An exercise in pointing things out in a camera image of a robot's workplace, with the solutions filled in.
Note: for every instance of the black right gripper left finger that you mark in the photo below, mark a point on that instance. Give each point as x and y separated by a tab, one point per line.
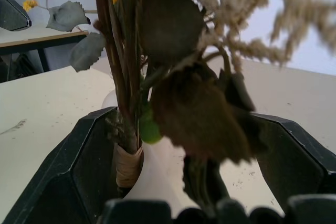
55	182

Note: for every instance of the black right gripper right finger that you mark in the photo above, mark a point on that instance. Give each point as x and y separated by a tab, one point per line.
296	161

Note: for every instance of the flower bouquet with beige plumes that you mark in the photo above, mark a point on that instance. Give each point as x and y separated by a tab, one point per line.
194	119

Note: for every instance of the flower bouquet with taped stems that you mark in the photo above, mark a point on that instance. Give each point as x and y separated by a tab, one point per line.
123	90

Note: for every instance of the white vase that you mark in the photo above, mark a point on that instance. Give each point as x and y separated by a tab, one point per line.
160	174
108	100

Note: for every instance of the background table with wooden edge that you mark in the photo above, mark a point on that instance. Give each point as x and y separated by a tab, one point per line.
31	41

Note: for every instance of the black textured object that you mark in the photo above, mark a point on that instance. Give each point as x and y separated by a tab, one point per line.
11	15

